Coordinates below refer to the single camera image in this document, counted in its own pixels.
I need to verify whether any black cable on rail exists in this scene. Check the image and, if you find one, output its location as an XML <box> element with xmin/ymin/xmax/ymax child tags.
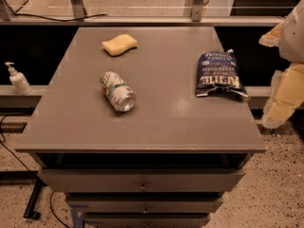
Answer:
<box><xmin>12</xmin><ymin>12</ymin><xmax>108</xmax><ymax>23</ymax></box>

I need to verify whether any yellow sponge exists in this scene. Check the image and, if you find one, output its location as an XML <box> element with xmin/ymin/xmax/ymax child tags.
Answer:
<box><xmin>102</xmin><ymin>34</ymin><xmax>138</xmax><ymax>56</ymax></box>

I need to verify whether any blue kettle chips bag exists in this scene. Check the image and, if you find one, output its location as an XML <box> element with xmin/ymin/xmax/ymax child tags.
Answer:
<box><xmin>196</xmin><ymin>49</ymin><xmax>248</xmax><ymax>98</ymax></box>

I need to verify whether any top grey drawer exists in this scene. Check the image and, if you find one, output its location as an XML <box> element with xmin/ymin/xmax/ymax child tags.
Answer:
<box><xmin>38</xmin><ymin>169</ymin><xmax>244</xmax><ymax>193</ymax></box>

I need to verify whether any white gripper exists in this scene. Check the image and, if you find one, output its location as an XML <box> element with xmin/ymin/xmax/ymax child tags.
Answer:
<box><xmin>258</xmin><ymin>0</ymin><xmax>304</xmax><ymax>129</ymax></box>

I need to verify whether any bottom grey drawer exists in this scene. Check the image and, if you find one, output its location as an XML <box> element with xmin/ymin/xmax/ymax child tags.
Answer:
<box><xmin>84</xmin><ymin>214</ymin><xmax>210</xmax><ymax>228</ymax></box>

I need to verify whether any black floor bracket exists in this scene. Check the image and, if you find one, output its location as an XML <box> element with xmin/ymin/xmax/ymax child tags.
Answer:
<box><xmin>23</xmin><ymin>179</ymin><xmax>44</xmax><ymax>220</ymax></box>

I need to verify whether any black cable on floor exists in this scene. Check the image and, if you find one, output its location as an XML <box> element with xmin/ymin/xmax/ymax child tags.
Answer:
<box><xmin>0</xmin><ymin>112</ymin><xmax>72</xmax><ymax>228</ymax></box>

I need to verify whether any grey drawer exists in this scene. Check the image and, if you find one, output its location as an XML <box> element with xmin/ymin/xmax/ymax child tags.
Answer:
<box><xmin>84</xmin><ymin>214</ymin><xmax>210</xmax><ymax>228</ymax></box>
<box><xmin>38</xmin><ymin>169</ymin><xmax>244</xmax><ymax>193</ymax></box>
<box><xmin>66</xmin><ymin>196</ymin><xmax>222</xmax><ymax>214</ymax></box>

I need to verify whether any grey drawer cabinet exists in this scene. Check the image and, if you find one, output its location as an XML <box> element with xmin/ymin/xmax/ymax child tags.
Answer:
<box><xmin>14</xmin><ymin>26</ymin><xmax>267</xmax><ymax>228</ymax></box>

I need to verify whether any white pump bottle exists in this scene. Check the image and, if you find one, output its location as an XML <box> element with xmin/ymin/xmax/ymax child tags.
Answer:
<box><xmin>5</xmin><ymin>62</ymin><xmax>31</xmax><ymax>95</ymax></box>

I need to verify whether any middle grey drawer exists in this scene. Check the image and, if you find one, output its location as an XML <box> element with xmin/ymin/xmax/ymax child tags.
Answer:
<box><xmin>66</xmin><ymin>196</ymin><xmax>222</xmax><ymax>214</ymax></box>

